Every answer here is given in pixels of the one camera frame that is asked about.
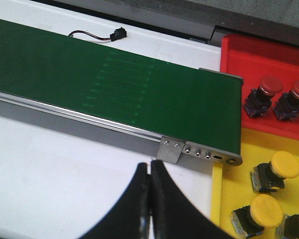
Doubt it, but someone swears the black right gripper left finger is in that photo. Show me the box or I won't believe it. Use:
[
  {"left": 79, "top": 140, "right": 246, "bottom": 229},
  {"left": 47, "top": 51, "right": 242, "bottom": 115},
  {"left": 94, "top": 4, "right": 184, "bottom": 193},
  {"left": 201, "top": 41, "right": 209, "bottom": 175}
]
[{"left": 82, "top": 163, "right": 150, "bottom": 239}]

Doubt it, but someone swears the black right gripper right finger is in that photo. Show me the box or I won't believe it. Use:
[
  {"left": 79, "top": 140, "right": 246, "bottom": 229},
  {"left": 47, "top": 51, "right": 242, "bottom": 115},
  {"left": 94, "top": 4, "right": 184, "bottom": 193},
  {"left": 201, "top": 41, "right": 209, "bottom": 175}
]
[{"left": 150, "top": 160, "right": 232, "bottom": 239}]

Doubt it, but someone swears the yellow mushroom push button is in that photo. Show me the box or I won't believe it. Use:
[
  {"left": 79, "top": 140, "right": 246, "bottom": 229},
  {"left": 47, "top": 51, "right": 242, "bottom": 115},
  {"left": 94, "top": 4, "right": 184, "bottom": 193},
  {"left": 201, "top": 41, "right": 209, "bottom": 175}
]
[
  {"left": 250, "top": 151, "right": 299, "bottom": 193},
  {"left": 231, "top": 194, "right": 284, "bottom": 239},
  {"left": 275, "top": 214, "right": 299, "bottom": 239}
]

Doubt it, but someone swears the red mushroom push button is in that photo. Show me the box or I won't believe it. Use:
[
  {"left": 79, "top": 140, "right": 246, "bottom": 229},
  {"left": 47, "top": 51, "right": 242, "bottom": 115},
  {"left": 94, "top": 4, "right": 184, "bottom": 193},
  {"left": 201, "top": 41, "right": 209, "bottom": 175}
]
[
  {"left": 242, "top": 76, "right": 283, "bottom": 118},
  {"left": 273, "top": 80, "right": 299, "bottom": 121}
]

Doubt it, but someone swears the yellow plastic tray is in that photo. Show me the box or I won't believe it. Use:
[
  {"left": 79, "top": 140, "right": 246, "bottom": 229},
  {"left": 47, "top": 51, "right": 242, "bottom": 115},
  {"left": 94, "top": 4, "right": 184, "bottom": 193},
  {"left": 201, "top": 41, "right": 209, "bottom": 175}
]
[{"left": 210, "top": 128, "right": 299, "bottom": 238}]

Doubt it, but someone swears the green conveyor belt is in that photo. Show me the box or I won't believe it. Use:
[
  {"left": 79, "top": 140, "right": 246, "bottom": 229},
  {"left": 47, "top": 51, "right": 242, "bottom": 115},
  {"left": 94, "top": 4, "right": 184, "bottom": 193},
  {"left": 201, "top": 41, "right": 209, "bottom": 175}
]
[{"left": 0, "top": 19, "right": 242, "bottom": 154}]

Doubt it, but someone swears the red plastic tray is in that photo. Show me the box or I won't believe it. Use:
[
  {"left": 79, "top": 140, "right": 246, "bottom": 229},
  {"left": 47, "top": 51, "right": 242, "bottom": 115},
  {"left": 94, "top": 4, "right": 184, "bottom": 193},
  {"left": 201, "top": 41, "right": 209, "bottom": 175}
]
[{"left": 220, "top": 34, "right": 299, "bottom": 140}]

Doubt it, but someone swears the black sensor connector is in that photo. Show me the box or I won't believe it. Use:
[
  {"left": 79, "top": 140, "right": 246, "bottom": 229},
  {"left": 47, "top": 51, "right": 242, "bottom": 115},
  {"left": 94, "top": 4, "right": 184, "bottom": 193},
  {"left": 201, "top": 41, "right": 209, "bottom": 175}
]
[{"left": 68, "top": 27, "right": 127, "bottom": 42}]

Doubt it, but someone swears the aluminium conveyor frame rail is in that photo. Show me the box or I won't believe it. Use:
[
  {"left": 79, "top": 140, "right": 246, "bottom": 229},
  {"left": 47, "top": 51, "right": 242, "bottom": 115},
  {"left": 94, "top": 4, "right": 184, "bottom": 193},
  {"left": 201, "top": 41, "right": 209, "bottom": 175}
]
[{"left": 0, "top": 67, "right": 244, "bottom": 166}]

